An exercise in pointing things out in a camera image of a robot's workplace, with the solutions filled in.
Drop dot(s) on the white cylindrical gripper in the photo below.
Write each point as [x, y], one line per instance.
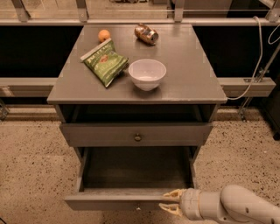
[189, 203]

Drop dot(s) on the grey drawer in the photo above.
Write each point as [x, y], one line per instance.
[131, 178]
[122, 134]

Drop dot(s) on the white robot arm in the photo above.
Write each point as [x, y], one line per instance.
[233, 204]

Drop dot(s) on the grey open bottom drawer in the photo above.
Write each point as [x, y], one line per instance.
[131, 178]

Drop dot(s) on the round brass drawer knob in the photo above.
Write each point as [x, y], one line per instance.
[138, 137]

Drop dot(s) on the grey wooden drawer cabinet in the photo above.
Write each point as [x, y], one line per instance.
[189, 93]

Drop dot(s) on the white plastic bowl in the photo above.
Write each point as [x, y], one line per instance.
[147, 74]

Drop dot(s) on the green chip bag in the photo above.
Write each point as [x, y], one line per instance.
[105, 62]

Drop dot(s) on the crushed metallic soda can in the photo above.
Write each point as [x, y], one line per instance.
[146, 34]

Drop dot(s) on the small orange fruit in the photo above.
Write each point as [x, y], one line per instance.
[103, 35]

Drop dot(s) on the metal window railing frame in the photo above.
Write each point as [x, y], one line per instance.
[190, 12]

